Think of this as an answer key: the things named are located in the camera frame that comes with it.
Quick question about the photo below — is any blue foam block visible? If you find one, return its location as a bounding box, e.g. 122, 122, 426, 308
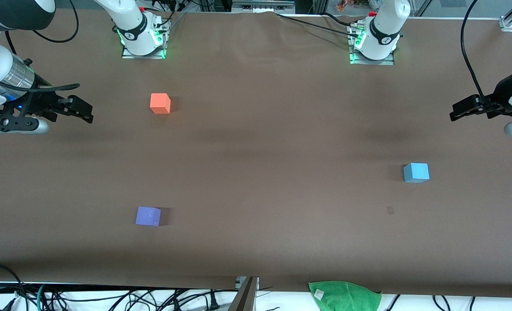
403, 162, 430, 183

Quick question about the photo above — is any orange foam block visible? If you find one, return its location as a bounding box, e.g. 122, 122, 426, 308
150, 93, 171, 114

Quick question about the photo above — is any purple foam block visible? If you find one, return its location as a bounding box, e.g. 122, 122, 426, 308
135, 206, 162, 227

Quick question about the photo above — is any brown table cover sheet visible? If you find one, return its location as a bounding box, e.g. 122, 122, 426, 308
0, 10, 512, 298

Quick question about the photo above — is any green microfibre cloth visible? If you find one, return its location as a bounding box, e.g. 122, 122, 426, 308
308, 281, 382, 311

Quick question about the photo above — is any grey metal profile bar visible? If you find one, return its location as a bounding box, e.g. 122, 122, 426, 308
228, 276, 260, 311

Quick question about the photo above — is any black camera cable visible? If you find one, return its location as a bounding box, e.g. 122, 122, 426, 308
461, 0, 505, 117
0, 0, 81, 93

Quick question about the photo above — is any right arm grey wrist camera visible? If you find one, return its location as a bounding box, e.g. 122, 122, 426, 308
0, 116, 50, 134

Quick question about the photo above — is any thick black cable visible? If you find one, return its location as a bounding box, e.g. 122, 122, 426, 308
0, 263, 25, 311

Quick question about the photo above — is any black cable on table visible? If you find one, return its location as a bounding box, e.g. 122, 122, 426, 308
275, 13, 362, 37

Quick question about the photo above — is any black cable with plug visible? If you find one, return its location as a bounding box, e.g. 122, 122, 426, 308
170, 289, 239, 311

